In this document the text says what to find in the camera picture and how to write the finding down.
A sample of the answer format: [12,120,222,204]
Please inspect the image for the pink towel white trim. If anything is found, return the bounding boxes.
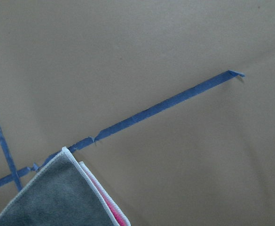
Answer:
[0,147,131,226]

